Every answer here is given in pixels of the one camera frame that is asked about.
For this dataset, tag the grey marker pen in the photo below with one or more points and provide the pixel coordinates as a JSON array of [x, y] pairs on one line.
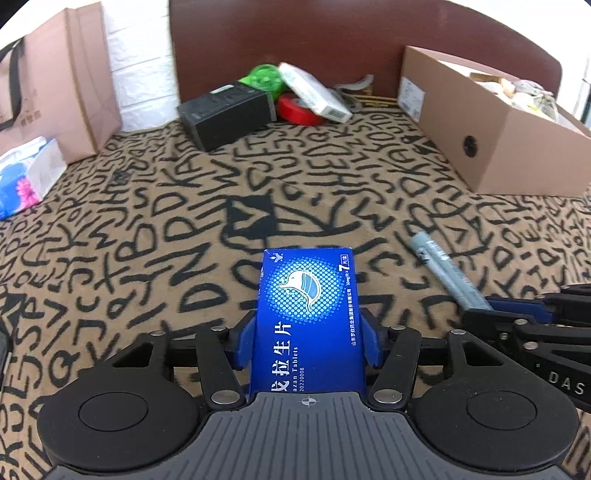
[[438, 265]]

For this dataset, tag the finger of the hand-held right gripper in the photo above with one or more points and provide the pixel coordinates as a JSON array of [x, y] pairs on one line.
[[485, 323], [521, 308]]

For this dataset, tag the red tape roll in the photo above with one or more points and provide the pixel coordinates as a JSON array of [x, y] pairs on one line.
[[298, 110]]

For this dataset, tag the brown cardboard box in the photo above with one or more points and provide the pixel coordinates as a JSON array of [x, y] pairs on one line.
[[461, 120]]

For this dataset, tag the dark brown wooden headboard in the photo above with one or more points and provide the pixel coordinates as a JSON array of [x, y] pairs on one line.
[[323, 32]]

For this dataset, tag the blue medicine box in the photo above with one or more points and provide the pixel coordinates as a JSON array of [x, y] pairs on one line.
[[304, 323]]

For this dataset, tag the blue floral tissue pack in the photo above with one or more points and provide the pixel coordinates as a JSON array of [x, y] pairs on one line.
[[27, 180]]

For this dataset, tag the grey curved object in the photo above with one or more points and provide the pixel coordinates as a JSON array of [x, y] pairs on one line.
[[353, 85]]

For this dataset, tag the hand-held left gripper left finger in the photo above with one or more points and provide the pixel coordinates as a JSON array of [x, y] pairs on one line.
[[244, 344]]

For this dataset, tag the black rectangular box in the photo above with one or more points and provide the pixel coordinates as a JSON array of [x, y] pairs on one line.
[[226, 115]]

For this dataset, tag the dark flat object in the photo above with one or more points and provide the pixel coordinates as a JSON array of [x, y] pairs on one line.
[[3, 355]]

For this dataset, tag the pink paper shopping bag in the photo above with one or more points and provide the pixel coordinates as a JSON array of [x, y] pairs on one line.
[[69, 83]]

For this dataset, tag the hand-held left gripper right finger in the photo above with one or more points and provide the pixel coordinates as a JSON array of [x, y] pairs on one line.
[[373, 344]]

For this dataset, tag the white box with barcode label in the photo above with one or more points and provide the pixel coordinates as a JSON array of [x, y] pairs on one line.
[[314, 92]]

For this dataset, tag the letter-print tan blanket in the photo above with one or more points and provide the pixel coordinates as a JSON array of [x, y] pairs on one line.
[[161, 230]]

